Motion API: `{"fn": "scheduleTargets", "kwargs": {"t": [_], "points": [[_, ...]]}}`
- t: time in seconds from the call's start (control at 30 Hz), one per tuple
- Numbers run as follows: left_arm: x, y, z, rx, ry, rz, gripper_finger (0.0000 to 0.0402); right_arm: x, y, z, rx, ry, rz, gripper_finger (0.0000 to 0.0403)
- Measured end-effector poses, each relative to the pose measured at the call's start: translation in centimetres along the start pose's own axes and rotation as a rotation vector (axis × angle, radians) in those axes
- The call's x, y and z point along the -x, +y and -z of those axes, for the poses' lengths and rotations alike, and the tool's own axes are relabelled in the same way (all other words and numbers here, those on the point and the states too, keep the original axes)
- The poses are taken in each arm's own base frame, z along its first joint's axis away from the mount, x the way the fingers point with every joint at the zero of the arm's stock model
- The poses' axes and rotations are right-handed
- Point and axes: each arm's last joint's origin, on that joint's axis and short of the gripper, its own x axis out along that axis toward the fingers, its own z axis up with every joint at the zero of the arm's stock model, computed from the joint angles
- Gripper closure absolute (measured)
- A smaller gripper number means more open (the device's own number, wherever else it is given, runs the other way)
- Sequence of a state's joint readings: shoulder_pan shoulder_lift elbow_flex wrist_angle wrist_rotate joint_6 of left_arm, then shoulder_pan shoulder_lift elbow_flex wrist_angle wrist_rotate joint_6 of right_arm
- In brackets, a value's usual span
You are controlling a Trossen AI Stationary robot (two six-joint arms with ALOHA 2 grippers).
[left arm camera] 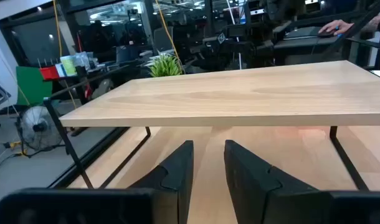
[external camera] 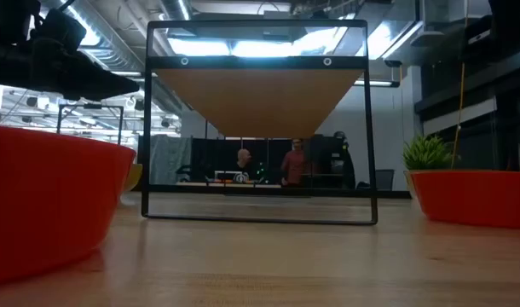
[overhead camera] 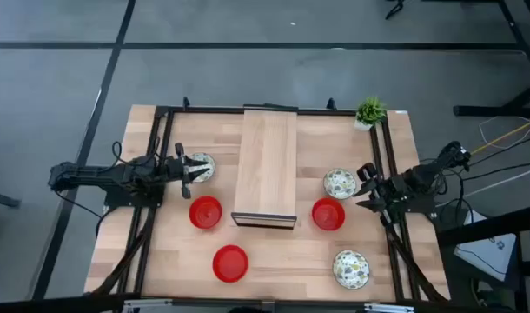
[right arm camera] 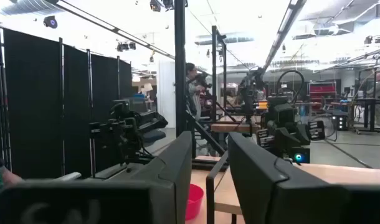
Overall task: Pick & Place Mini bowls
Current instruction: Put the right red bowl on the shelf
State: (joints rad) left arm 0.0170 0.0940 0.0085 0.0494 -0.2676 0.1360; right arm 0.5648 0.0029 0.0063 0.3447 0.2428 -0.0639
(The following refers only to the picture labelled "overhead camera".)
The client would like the white box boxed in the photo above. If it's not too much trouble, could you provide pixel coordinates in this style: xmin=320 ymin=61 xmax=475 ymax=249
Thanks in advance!
xmin=454 ymin=210 xmax=519 ymax=283

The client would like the terrazzo-patterned mini bowl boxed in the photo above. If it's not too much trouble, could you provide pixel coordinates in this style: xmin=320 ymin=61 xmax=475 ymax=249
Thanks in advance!
xmin=322 ymin=168 xmax=358 ymax=201
xmin=332 ymin=249 xmax=371 ymax=290
xmin=187 ymin=151 xmax=216 ymax=184

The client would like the black chair foot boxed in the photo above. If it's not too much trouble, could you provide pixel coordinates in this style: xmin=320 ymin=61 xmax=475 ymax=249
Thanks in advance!
xmin=0 ymin=189 xmax=22 ymax=210

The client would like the thin white cable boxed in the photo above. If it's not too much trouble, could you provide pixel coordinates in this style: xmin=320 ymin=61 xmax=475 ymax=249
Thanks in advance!
xmin=477 ymin=115 xmax=530 ymax=150

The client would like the thick white cable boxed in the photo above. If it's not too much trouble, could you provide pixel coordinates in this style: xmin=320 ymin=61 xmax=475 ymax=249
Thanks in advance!
xmin=438 ymin=163 xmax=530 ymax=205

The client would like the small green potted plant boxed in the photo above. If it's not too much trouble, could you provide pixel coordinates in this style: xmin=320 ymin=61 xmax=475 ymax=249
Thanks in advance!
xmin=354 ymin=96 xmax=388 ymax=132

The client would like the black desk leg frame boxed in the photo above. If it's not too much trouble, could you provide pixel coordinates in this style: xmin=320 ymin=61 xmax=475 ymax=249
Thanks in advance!
xmin=453 ymin=0 xmax=530 ymax=118

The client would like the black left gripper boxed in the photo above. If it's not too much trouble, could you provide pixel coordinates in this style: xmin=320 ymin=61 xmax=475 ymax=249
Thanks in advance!
xmin=162 ymin=142 xmax=210 ymax=199

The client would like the yellow power cable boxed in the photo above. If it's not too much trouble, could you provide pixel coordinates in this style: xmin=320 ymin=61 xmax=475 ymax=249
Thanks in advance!
xmin=470 ymin=119 xmax=530 ymax=157

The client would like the black desk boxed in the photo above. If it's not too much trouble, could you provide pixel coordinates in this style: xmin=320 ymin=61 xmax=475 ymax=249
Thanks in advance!
xmin=436 ymin=203 xmax=530 ymax=313

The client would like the black aluminium table frame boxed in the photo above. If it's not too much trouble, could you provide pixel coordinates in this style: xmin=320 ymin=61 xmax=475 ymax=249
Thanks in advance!
xmin=90 ymin=103 xmax=451 ymax=305

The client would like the black floor cable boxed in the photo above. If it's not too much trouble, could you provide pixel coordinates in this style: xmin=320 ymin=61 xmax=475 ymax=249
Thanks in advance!
xmin=462 ymin=160 xmax=530 ymax=183

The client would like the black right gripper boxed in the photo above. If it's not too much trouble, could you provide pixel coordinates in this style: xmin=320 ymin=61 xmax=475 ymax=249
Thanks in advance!
xmin=353 ymin=163 xmax=405 ymax=226

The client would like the black stand foot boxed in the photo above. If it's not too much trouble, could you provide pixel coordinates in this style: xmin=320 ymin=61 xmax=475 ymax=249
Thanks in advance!
xmin=384 ymin=0 xmax=406 ymax=21

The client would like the red mini bowl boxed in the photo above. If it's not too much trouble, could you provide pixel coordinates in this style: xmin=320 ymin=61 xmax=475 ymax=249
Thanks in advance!
xmin=189 ymin=195 xmax=223 ymax=230
xmin=311 ymin=197 xmax=347 ymax=232
xmin=212 ymin=244 xmax=249 ymax=283

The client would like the black overhead frame beam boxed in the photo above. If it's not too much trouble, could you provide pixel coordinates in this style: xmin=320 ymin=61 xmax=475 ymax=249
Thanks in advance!
xmin=0 ymin=291 xmax=530 ymax=313

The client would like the silver beam bracket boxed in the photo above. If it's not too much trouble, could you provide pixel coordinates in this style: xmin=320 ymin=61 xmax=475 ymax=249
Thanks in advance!
xmin=363 ymin=302 xmax=416 ymax=313
xmin=122 ymin=297 xmax=162 ymax=313

